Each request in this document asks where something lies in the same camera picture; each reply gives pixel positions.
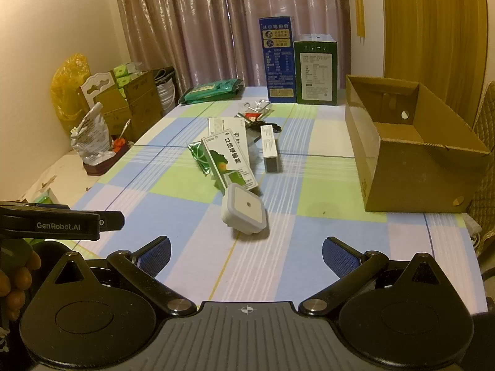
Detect yellow plastic bag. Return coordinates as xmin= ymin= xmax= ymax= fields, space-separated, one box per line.
xmin=50 ymin=54 xmax=93 ymax=132

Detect dark wooden tray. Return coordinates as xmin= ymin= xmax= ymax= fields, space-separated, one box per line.
xmin=83 ymin=143 xmax=130 ymax=176

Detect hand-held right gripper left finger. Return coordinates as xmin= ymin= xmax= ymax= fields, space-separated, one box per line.
xmin=37 ymin=236 xmax=198 ymax=316

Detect person's left hand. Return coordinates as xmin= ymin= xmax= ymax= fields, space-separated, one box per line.
xmin=0 ymin=249 xmax=42 ymax=322

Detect brown cardboard carton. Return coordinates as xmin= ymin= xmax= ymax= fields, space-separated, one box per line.
xmin=95 ymin=70 xmax=163 ymax=142

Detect silver green foil pouch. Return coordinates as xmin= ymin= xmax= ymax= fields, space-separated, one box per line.
xmin=187 ymin=141 xmax=217 ymax=178

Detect pink curtain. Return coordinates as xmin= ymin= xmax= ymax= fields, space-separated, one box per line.
xmin=112 ymin=0 xmax=352 ymax=93

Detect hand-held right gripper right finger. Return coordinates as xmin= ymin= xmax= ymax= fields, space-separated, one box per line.
xmin=298 ymin=236 xmax=461 ymax=316

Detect white square night light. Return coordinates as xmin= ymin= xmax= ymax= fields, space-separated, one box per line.
xmin=220 ymin=183 xmax=267 ymax=236

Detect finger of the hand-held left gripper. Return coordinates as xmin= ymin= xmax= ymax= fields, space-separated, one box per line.
xmin=99 ymin=212 xmax=125 ymax=232

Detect black and white bags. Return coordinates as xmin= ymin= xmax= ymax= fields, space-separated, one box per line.
xmin=154 ymin=67 xmax=180 ymax=117

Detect wooden wardrobe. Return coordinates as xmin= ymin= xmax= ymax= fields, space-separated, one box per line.
xmin=381 ymin=0 xmax=488 ymax=124

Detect narrow white black box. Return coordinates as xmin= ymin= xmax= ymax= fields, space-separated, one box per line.
xmin=260 ymin=124 xmax=283 ymax=173

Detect white flat box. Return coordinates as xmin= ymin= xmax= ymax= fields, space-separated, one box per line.
xmin=208 ymin=117 xmax=248 ymax=140

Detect stack of green small boxes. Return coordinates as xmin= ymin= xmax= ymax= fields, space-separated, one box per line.
xmin=111 ymin=62 xmax=144 ymax=89

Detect green white medicine box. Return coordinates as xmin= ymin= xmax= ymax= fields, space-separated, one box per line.
xmin=201 ymin=127 xmax=259 ymax=191

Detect checked cloth desktop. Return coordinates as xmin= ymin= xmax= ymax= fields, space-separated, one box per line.
xmin=70 ymin=85 xmax=478 ymax=306

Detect brown cardboard box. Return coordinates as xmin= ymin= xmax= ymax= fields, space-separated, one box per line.
xmin=344 ymin=74 xmax=491 ymax=214

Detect green milk carton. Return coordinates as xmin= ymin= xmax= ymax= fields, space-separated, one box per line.
xmin=293 ymin=34 xmax=338 ymax=106

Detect orange handled screwdriver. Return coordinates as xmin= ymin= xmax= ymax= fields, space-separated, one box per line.
xmin=112 ymin=120 xmax=132 ymax=151

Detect blue milk carton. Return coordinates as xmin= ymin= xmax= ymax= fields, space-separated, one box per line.
xmin=258 ymin=17 xmax=298 ymax=104

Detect clear binder clip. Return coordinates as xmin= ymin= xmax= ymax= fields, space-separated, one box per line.
xmin=238 ymin=98 xmax=271 ymax=113

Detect crumpled silver bag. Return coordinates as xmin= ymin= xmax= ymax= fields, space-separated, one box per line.
xmin=70 ymin=102 xmax=113 ymax=163

